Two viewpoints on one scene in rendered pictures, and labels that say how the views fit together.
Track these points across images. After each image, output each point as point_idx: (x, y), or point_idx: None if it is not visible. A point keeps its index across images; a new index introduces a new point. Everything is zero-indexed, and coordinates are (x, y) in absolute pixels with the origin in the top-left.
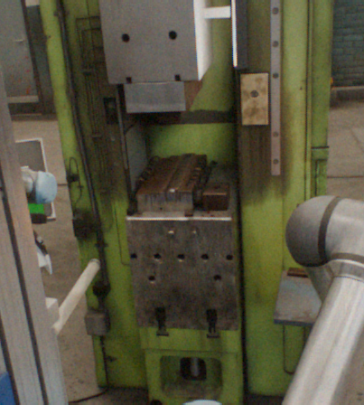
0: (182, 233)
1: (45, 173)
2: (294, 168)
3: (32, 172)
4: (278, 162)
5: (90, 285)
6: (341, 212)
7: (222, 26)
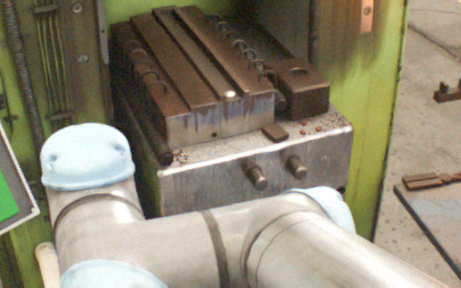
0: (270, 174)
1: (331, 193)
2: (389, 18)
3: (293, 201)
4: (371, 11)
5: (40, 285)
6: None
7: None
